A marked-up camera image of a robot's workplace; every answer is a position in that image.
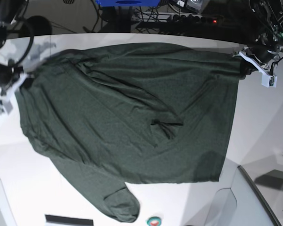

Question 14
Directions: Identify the grey power strip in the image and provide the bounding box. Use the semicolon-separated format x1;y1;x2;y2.
167;14;218;24

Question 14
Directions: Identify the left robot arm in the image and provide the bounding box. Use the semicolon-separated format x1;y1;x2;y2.
248;0;283;70

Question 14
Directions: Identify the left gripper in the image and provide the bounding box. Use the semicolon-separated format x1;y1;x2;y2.
246;44;282;68

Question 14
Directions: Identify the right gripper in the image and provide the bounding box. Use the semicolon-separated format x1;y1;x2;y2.
0;65;23;95

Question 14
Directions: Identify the blue box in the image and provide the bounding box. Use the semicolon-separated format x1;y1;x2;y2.
96;0;160;7

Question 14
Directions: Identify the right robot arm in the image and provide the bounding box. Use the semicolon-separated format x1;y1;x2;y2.
0;0;34;96

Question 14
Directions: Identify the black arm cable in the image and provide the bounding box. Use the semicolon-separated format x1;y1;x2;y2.
4;20;36;69
270;53;283;76

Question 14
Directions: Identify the grey monitor edge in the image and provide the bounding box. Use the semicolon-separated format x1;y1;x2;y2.
239;165;283;226

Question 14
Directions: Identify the red green emergency button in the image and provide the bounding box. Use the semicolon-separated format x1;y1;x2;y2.
147;217;162;226

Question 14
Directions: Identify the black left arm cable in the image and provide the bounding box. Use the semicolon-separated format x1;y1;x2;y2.
270;53;283;76

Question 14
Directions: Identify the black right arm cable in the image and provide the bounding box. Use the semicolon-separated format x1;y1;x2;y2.
4;20;36;69

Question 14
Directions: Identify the dark green t-shirt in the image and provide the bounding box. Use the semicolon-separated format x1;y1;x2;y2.
16;43;245;223

